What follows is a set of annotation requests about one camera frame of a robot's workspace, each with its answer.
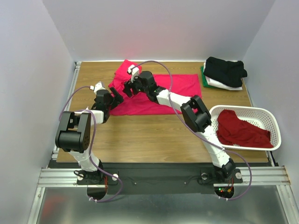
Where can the aluminium rail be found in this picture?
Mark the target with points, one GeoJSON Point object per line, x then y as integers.
{"type": "Point", "coordinates": [57, 177]}
{"type": "Point", "coordinates": [64, 137]}

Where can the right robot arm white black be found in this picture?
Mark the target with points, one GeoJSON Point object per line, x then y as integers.
{"type": "Point", "coordinates": [195, 116]}

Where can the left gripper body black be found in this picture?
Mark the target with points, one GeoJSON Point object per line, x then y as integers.
{"type": "Point", "coordinates": [115, 96]}

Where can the folded black t shirt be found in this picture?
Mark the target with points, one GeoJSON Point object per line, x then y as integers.
{"type": "Point", "coordinates": [226, 72]}

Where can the dark red t shirt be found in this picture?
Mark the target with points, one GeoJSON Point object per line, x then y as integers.
{"type": "Point", "coordinates": [233, 131]}

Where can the folded white t shirt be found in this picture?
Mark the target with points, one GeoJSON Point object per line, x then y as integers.
{"type": "Point", "coordinates": [217, 84]}

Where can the white plastic laundry basket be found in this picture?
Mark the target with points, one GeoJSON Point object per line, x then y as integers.
{"type": "Point", "coordinates": [258, 117]}

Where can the left aluminium rail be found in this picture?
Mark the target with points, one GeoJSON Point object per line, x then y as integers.
{"type": "Point", "coordinates": [64, 137]}

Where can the folded green t shirt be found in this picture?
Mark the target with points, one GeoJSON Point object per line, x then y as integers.
{"type": "Point", "coordinates": [204, 81]}

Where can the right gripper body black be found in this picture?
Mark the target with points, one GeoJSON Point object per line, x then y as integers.
{"type": "Point", "coordinates": [130, 87]}

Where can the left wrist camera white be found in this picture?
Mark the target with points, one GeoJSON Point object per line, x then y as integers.
{"type": "Point", "coordinates": [97, 87]}

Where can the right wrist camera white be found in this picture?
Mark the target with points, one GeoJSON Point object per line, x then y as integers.
{"type": "Point", "coordinates": [134, 71]}

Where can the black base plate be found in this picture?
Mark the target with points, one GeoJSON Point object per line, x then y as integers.
{"type": "Point", "coordinates": [156, 178]}

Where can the front aluminium rail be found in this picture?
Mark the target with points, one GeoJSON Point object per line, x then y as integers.
{"type": "Point", "coordinates": [57, 177]}

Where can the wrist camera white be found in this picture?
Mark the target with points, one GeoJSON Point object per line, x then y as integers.
{"type": "Point", "coordinates": [134, 71]}
{"type": "Point", "coordinates": [97, 87]}

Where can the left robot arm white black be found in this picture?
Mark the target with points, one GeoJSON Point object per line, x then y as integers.
{"type": "Point", "coordinates": [81, 149]}

